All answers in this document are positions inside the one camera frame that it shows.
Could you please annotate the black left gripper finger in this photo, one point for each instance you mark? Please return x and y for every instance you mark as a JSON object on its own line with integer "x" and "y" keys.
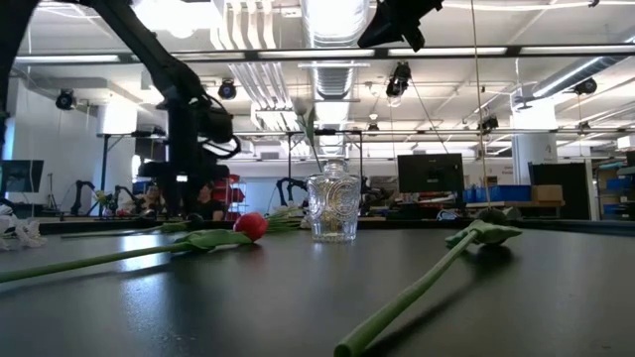
{"x": 170, "y": 198}
{"x": 192, "y": 198}

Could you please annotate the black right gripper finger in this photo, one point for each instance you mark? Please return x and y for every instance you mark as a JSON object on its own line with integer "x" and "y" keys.
{"x": 414, "y": 38}
{"x": 382, "y": 32}

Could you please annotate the red tulip with leaves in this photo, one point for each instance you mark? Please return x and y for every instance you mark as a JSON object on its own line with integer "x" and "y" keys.
{"x": 176, "y": 227}

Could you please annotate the white flower with narrow leaves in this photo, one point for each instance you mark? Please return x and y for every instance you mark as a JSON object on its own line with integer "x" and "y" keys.
{"x": 283, "y": 222}

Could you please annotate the embossed clear glass vase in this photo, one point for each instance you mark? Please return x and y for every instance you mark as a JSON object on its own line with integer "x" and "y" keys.
{"x": 333, "y": 208}

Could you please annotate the white blossom sprig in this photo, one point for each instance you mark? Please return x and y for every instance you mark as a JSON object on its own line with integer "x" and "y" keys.
{"x": 30, "y": 233}

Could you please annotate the green-stemmed dark-headed artificial flower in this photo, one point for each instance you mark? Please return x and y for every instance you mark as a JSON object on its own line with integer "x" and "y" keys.
{"x": 488, "y": 232}

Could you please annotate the black background robot arm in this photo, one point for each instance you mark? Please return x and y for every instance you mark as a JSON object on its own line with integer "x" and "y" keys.
{"x": 290, "y": 183}
{"x": 79, "y": 191}
{"x": 121, "y": 191}

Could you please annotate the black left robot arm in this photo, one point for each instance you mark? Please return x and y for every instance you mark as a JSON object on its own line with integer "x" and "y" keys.
{"x": 149, "y": 48}

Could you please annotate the seated person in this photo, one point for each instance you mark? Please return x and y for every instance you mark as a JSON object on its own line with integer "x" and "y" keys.
{"x": 211, "y": 208}

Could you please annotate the red tool cart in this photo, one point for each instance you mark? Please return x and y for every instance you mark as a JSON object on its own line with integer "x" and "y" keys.
{"x": 235, "y": 193}

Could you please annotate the red artificial tulip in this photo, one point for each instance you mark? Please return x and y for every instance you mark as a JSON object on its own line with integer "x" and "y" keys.
{"x": 250, "y": 225}

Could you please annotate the white artificial flower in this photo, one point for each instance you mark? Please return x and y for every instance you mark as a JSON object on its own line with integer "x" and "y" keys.
{"x": 310, "y": 124}

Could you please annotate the black computer monitor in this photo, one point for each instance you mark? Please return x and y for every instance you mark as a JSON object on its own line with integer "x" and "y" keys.
{"x": 20, "y": 176}
{"x": 430, "y": 173}

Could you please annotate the white round pillar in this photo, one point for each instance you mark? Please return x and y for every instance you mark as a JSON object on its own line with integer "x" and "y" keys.
{"x": 533, "y": 149}

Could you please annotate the small blue storage bin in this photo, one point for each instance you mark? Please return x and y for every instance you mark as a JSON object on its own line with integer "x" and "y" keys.
{"x": 475, "y": 195}

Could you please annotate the large blue storage bin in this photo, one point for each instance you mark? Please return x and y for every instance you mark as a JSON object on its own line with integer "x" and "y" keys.
{"x": 511, "y": 193}

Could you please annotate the wooden background table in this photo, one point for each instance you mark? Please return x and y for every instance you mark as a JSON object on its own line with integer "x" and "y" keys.
{"x": 516, "y": 203}

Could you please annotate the brown cardboard box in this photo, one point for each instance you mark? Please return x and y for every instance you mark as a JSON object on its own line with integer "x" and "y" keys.
{"x": 547, "y": 193}

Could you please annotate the black partition panel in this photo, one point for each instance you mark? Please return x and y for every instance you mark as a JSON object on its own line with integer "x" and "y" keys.
{"x": 570, "y": 178}

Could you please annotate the storage shelf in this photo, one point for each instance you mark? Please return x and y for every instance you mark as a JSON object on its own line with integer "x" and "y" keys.
{"x": 617, "y": 191}

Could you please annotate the black ceiling camera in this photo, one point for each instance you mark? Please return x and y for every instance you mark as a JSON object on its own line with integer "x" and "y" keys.
{"x": 586, "y": 86}
{"x": 227, "y": 90}
{"x": 398, "y": 82}
{"x": 489, "y": 123}
{"x": 65, "y": 100}

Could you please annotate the silver ventilation duct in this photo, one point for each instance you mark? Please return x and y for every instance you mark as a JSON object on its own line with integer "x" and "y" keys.
{"x": 335, "y": 30}

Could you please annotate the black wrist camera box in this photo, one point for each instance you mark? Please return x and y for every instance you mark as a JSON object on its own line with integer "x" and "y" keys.
{"x": 215, "y": 126}

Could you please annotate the black frame stand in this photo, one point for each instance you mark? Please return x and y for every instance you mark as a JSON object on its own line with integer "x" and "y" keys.
{"x": 104, "y": 173}

